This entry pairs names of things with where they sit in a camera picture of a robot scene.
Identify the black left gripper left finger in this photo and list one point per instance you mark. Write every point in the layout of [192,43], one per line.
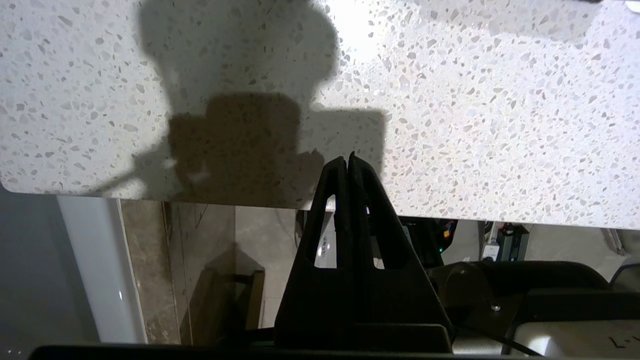
[320,305]

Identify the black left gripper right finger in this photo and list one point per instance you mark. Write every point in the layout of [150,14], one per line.
[395,305]

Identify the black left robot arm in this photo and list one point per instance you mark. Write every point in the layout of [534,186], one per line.
[525,285]

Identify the white bathtub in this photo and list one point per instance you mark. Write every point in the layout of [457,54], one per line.
[100,270]

